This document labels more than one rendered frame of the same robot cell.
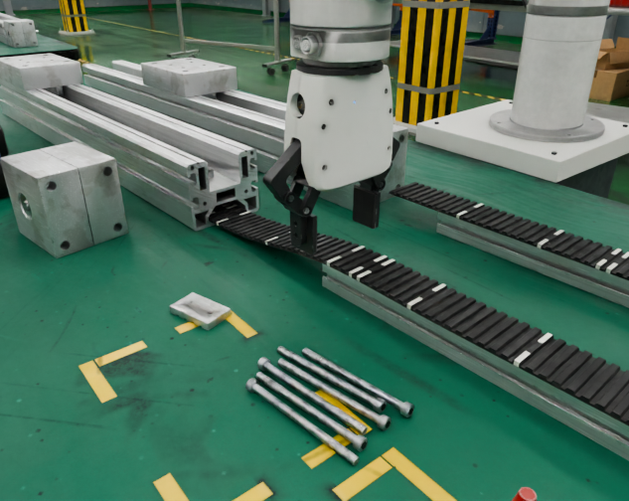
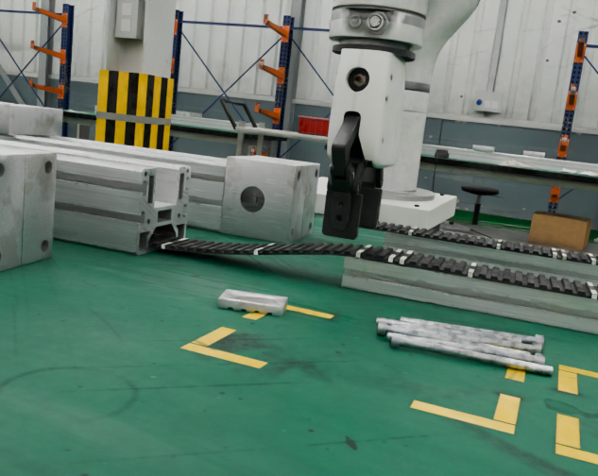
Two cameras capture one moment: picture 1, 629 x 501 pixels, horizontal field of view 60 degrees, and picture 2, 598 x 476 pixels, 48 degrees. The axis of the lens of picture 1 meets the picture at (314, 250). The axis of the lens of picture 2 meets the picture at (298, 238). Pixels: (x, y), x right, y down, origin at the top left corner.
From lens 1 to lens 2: 0.37 m
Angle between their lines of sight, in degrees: 34
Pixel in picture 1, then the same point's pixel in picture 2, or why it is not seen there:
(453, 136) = not seen: hidden behind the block
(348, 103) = (397, 83)
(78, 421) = (257, 382)
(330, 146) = (386, 120)
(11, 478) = (257, 426)
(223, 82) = (48, 124)
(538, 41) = not seen: hidden behind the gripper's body
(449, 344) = (511, 306)
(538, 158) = (406, 209)
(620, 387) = not seen: outside the picture
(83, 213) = (20, 216)
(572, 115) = (412, 178)
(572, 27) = (410, 98)
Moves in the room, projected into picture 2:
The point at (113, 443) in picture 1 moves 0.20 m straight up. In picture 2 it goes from (324, 391) to (371, 19)
